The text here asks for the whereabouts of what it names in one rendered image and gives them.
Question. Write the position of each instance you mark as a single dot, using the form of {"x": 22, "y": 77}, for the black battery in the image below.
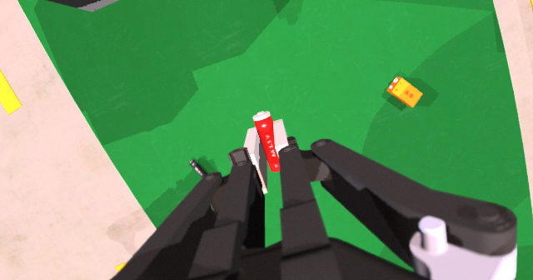
{"x": 199, "y": 170}

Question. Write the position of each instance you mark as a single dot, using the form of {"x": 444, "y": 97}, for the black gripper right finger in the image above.
{"x": 442, "y": 236}

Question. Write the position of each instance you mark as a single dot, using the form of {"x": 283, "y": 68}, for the red aa battery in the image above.
{"x": 264, "y": 126}

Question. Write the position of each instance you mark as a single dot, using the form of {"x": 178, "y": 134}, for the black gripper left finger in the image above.
{"x": 238, "y": 215}

